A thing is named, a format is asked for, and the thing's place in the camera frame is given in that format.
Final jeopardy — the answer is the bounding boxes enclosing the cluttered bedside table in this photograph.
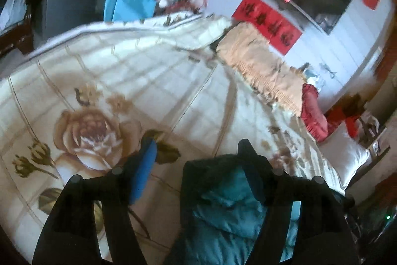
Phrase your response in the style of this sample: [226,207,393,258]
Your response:
[357,113,391,188]

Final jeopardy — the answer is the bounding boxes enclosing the red ruffled pillow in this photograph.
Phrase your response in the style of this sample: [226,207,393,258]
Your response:
[301,83,329,143]

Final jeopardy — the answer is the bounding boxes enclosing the red paper banner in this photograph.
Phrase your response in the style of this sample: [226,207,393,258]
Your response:
[232,0,302,56]

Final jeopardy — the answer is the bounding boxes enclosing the plush toy with red hat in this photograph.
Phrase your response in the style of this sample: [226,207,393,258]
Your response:
[186,0,213,14]

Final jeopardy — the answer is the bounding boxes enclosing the dark wooden cabinet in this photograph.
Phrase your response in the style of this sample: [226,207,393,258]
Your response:
[0,0,47,57]

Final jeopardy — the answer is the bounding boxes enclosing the blue box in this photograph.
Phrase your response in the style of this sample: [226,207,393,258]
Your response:
[104,0,157,23]

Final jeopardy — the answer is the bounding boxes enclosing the cream floral bedspread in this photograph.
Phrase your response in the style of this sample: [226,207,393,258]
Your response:
[0,12,346,265]

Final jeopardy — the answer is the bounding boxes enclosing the white plastic bag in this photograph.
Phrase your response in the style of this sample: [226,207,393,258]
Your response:
[0,0,27,33]

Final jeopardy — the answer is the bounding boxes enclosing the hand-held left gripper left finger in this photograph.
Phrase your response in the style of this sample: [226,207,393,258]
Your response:
[32,138,159,265]

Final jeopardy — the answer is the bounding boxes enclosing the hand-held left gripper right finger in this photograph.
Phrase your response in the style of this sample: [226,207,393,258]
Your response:
[237,138,360,265]

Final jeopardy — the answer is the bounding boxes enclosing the framed photo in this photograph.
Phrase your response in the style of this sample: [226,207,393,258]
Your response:
[305,63,325,88]

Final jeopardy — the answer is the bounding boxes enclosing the white pillow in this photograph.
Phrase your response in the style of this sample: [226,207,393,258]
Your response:
[319,122,371,188]

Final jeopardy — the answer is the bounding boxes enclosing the red bag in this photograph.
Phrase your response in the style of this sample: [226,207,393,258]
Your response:
[326,107,360,138]

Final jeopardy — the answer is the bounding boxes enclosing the beige fringed blanket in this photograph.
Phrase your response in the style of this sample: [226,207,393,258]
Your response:
[215,23,306,118]

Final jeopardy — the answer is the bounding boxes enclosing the green puffer jacket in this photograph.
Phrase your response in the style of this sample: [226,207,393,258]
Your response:
[164,155,351,265]

